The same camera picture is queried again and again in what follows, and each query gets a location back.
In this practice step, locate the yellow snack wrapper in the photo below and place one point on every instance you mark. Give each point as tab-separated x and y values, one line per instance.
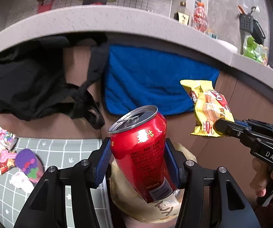
209	107

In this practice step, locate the pink tissue pack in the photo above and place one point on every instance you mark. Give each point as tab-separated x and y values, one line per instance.
7	139

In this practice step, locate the red drink can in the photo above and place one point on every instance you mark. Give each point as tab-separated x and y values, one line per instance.
137	142

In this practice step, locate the small red snack packet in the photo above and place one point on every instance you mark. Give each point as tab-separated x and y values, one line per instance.
7	159

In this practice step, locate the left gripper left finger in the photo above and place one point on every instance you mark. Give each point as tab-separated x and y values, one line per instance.
99	160

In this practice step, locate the green vegetable bag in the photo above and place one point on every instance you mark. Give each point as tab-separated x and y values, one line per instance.
255	51

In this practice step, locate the clear oil bottle yellow label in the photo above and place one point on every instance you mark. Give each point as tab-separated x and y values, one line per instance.
182	15

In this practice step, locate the black hanging apron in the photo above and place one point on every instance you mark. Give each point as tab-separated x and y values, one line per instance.
33	83

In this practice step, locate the purple pink sponge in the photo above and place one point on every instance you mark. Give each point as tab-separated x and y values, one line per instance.
29	163

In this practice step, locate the black utensil holder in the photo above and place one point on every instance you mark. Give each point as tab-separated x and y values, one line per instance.
248	24

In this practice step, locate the white tissue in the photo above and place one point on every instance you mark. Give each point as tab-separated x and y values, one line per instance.
21	181

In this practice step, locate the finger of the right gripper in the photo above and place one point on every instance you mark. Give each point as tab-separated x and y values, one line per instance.
240	123
228	128

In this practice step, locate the person's right hand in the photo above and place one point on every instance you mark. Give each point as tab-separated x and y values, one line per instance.
259	182

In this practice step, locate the bottle of red chillies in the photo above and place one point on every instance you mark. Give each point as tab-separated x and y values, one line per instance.
199	19

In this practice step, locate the grey stone countertop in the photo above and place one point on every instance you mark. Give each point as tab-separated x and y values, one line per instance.
133	22

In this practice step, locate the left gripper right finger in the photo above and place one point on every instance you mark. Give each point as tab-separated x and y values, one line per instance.
175	162

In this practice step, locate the blue hanging towel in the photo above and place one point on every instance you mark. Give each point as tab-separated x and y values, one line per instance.
138	76

